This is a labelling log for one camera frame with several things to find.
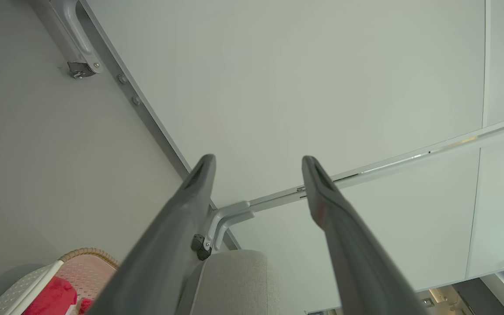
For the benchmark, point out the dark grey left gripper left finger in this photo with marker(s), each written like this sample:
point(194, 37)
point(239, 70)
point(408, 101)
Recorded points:
point(164, 245)

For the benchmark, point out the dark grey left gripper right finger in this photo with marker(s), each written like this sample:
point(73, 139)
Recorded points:
point(357, 262)

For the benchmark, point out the red garment with white stripes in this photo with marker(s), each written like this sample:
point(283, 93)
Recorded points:
point(53, 299)

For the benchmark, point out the black caster wheel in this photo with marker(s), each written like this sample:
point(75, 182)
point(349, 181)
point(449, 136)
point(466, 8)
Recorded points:
point(79, 69)
point(199, 247)

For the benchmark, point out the cream perforated laundry basket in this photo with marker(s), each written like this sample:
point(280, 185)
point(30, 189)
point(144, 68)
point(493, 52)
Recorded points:
point(85, 275)

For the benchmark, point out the upright grey partition foot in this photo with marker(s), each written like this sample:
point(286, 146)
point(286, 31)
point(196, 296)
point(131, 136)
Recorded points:
point(230, 214)

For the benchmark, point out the round grey levelling foot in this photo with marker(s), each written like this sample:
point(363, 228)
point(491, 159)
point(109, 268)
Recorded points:
point(136, 100)
point(122, 78)

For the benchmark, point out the grey partition post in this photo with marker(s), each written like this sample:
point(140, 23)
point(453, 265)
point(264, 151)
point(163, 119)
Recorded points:
point(409, 159)

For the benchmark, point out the grey partition base rail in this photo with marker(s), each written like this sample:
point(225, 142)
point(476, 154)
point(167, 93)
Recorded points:
point(149, 122)

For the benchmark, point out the long grey partition foot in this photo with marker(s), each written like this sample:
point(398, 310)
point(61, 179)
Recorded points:
point(79, 30)

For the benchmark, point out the grey fabric sofa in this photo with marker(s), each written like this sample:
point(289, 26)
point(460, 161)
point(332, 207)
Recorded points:
point(239, 284)

